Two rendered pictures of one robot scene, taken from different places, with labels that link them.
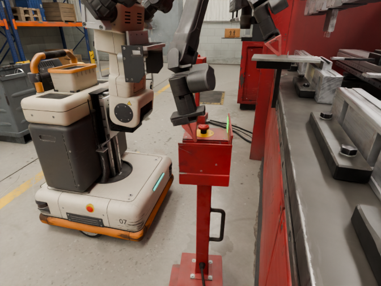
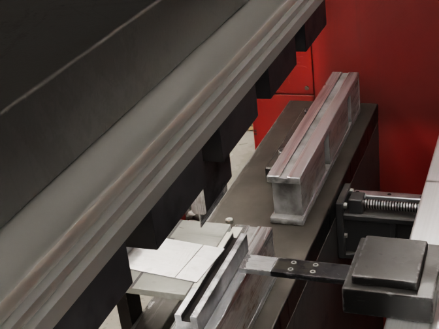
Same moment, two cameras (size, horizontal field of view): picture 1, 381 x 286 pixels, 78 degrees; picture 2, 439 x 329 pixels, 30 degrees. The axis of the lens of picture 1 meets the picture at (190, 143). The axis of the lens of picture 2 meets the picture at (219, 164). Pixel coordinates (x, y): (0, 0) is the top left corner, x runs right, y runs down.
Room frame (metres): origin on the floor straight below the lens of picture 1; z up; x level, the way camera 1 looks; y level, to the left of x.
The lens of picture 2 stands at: (0.09, -0.67, 1.62)
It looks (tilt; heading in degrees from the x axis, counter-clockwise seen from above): 26 degrees down; 6
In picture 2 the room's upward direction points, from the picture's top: 7 degrees counter-clockwise
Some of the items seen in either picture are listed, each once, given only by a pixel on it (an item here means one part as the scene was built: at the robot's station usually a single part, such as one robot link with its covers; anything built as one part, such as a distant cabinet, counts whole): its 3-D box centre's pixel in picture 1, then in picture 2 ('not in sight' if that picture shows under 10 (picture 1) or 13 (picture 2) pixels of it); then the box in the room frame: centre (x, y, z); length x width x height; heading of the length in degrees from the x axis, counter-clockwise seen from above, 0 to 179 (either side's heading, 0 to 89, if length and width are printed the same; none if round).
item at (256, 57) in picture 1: (283, 58); (125, 250); (1.09, -0.41, 1.00); 0.26 x 0.18 x 0.01; 73
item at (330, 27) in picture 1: (329, 24); (210, 177); (1.04, -0.55, 1.13); 0.10 x 0.02 x 0.10; 163
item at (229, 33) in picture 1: (232, 33); not in sight; (3.54, -0.57, 1.04); 0.30 x 0.26 x 0.12; 167
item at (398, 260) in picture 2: (368, 57); (336, 267); (0.99, -0.70, 1.01); 0.26 x 0.12 x 0.05; 73
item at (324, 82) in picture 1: (319, 79); (213, 328); (0.99, -0.53, 0.92); 0.39 x 0.06 x 0.10; 163
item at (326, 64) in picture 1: (322, 62); (214, 280); (1.01, -0.54, 0.99); 0.20 x 0.03 x 0.03; 163
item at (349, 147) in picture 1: (348, 150); not in sight; (0.39, -0.29, 0.91); 0.03 x 0.03 x 0.02
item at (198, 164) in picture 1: (205, 146); not in sight; (0.72, -0.05, 0.75); 0.20 x 0.16 x 0.18; 175
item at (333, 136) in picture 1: (332, 139); not in sight; (0.48, -0.32, 0.89); 0.30 x 0.05 x 0.03; 163
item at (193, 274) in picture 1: (201, 268); not in sight; (0.72, -0.05, 0.13); 0.10 x 0.10 x 0.01; 85
